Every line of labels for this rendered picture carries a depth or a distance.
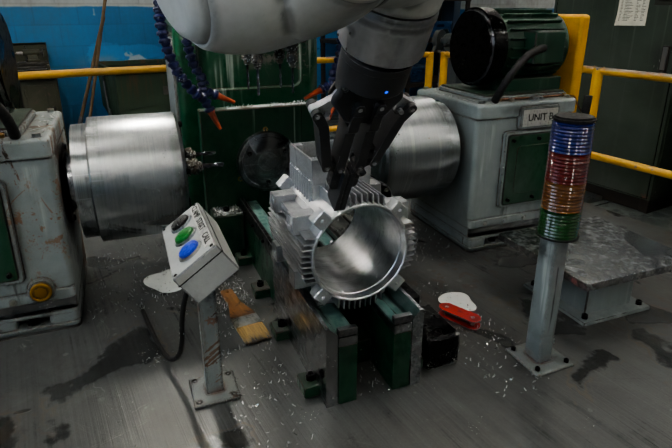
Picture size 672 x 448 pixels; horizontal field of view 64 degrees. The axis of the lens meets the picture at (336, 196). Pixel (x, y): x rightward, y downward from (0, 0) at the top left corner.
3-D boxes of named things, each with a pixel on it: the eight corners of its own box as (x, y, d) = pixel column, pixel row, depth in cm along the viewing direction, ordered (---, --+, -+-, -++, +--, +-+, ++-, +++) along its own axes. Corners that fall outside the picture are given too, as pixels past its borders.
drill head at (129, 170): (26, 226, 117) (2, 112, 109) (196, 205, 130) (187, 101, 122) (6, 276, 95) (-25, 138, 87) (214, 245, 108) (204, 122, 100)
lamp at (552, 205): (531, 204, 84) (535, 176, 83) (561, 199, 86) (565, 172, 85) (560, 217, 79) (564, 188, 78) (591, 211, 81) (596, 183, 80)
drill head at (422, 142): (313, 190, 140) (311, 94, 132) (448, 173, 155) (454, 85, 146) (350, 224, 118) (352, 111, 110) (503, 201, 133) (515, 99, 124)
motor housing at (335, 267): (269, 265, 99) (264, 165, 92) (363, 249, 105) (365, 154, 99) (303, 321, 81) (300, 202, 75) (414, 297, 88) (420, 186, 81)
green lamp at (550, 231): (528, 230, 86) (531, 204, 84) (558, 225, 88) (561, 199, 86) (555, 245, 81) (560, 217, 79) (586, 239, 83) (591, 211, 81)
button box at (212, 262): (182, 252, 84) (159, 229, 82) (218, 222, 85) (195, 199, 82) (198, 305, 69) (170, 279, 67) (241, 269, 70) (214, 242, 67)
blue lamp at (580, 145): (539, 148, 81) (542, 118, 80) (570, 144, 83) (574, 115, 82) (568, 157, 76) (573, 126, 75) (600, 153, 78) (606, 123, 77)
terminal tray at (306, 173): (288, 183, 95) (287, 143, 93) (344, 176, 99) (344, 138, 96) (310, 205, 84) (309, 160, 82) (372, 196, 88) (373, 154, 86)
